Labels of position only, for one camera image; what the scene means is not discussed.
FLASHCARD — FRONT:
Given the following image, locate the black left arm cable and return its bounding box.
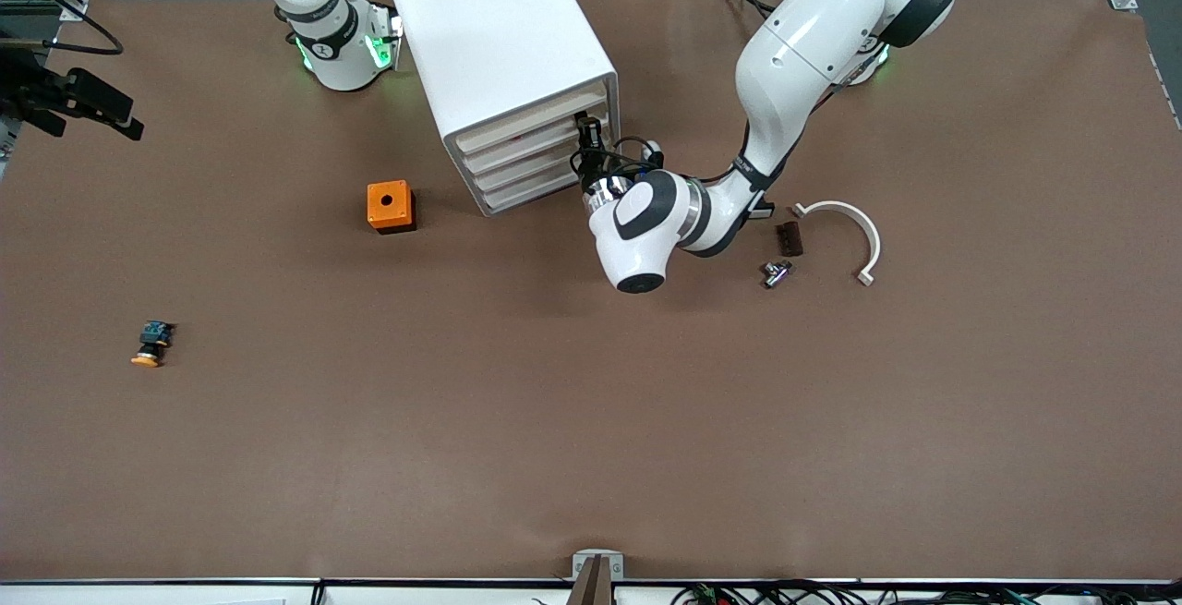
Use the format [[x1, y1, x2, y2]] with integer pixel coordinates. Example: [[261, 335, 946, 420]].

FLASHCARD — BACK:
[[570, 120, 887, 183]]

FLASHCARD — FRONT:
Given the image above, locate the black cable bundle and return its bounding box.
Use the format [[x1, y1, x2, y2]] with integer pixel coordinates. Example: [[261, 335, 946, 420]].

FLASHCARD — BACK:
[[672, 579, 1182, 605]]

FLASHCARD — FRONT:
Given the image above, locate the brown table cover mat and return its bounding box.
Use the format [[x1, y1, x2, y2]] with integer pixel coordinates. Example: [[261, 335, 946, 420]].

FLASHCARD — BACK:
[[0, 0, 1182, 583]]

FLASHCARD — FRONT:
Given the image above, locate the yellow mushroom push button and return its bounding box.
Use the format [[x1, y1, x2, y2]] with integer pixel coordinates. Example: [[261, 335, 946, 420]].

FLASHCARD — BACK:
[[130, 321, 176, 368]]

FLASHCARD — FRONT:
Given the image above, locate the orange button enclosure box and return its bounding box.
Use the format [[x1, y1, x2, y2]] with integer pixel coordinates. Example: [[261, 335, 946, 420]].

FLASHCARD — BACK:
[[367, 180, 416, 235]]

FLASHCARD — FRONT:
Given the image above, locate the white half-ring bracket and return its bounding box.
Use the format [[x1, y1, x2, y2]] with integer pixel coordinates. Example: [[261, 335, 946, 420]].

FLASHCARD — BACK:
[[791, 200, 882, 287]]

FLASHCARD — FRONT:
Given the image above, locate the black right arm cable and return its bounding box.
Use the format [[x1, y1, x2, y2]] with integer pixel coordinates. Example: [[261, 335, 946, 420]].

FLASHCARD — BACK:
[[51, 12, 125, 57]]

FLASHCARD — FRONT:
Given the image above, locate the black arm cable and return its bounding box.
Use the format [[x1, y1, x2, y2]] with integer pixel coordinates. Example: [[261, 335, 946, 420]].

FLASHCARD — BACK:
[[570, 120, 887, 183], [51, 12, 125, 57]]

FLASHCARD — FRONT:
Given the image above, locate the white table edge rail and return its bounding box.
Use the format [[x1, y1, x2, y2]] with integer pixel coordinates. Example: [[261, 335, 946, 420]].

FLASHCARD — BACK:
[[0, 577, 1182, 605]]

